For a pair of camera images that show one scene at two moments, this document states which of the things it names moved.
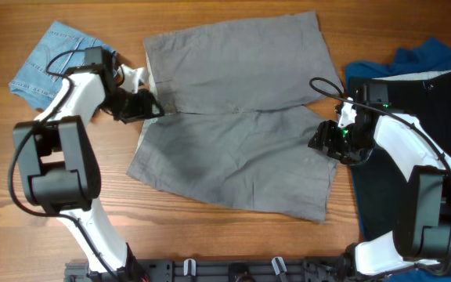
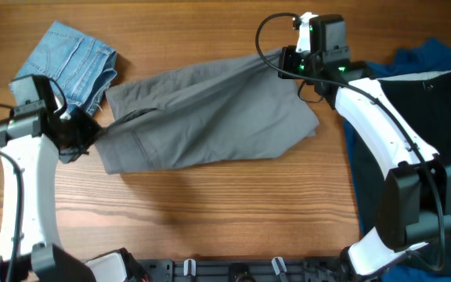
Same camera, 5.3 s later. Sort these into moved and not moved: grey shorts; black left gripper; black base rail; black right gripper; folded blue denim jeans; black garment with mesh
Moved: black left gripper; grey shorts; black right gripper
Not moved: black garment with mesh; black base rail; folded blue denim jeans
